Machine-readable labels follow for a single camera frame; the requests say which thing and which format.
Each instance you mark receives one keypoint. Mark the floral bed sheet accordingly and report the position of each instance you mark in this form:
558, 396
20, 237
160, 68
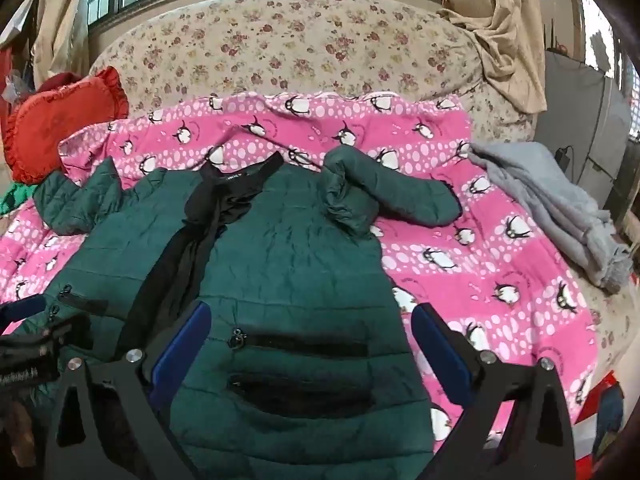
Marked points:
310, 45

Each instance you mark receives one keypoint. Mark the dark green puffer jacket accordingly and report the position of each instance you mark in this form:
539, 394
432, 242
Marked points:
300, 240

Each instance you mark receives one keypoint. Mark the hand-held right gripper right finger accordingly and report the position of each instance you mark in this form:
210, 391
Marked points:
435, 332

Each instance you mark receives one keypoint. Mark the red and blue bag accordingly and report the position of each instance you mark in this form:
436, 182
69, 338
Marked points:
602, 410

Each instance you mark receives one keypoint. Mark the pink penguin print blanket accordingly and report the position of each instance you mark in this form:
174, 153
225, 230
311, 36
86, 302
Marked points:
480, 240

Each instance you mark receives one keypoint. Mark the grey garment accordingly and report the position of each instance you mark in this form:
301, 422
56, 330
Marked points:
550, 195

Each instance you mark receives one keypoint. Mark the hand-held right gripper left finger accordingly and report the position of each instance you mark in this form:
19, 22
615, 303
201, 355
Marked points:
192, 332

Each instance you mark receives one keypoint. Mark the green cloth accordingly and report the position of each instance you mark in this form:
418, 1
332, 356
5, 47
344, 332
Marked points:
12, 202

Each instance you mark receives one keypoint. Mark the grey cabinet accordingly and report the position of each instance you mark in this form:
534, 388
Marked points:
580, 110

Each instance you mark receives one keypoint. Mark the red ruffled pillow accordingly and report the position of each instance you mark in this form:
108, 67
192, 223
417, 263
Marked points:
55, 120

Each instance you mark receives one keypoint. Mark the beige curtain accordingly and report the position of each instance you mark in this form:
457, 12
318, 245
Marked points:
505, 35
60, 15

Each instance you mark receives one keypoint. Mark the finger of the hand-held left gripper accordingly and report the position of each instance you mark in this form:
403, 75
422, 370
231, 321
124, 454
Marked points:
22, 307

